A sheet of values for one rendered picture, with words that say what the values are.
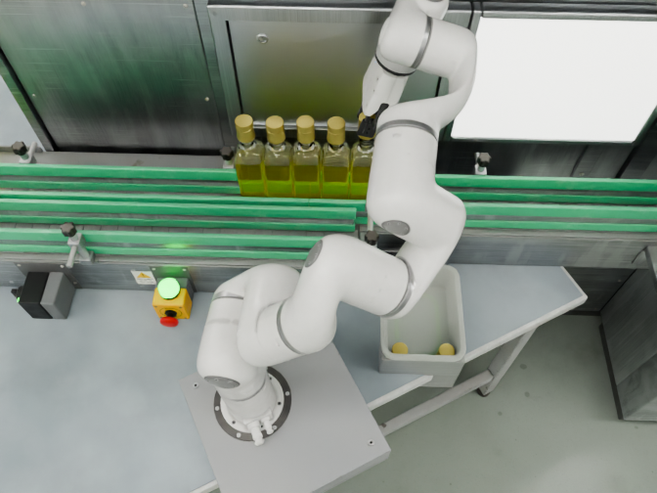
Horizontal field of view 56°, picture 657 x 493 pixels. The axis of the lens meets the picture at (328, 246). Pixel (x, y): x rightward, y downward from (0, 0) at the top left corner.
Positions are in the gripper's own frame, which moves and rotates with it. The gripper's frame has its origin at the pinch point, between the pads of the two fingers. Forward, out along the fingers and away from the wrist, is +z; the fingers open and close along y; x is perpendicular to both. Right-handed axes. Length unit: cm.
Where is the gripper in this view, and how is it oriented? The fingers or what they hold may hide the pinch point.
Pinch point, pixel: (368, 119)
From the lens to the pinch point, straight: 116.5
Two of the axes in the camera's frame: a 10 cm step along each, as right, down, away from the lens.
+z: -2.6, 5.0, 8.3
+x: 9.6, 1.7, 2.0
